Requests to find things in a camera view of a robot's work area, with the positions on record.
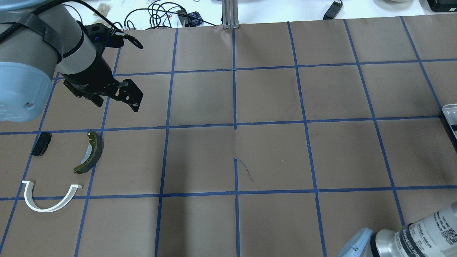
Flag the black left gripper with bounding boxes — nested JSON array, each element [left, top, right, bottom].
[[62, 54, 144, 112]]

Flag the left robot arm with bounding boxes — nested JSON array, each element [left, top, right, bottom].
[[0, 0, 143, 122]]

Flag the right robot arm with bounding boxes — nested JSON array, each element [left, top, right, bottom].
[[338, 202, 457, 257]]

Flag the metal tray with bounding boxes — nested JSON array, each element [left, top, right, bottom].
[[441, 104, 457, 139]]

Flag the olive brake shoe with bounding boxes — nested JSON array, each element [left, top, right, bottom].
[[73, 130, 104, 174]]

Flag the black brake pad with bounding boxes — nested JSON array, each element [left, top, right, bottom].
[[31, 132, 52, 156]]

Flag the white curved plastic part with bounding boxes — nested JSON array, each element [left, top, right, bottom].
[[22, 180, 83, 213]]

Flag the loose blue tape thread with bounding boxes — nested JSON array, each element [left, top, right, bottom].
[[235, 158, 254, 182]]

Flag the black power adapter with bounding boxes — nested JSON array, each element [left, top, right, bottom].
[[323, 0, 343, 20]]

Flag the black cable bundle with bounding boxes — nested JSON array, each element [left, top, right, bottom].
[[123, 1, 216, 30]]

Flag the aluminium frame post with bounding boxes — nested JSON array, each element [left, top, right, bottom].
[[221, 0, 239, 29]]

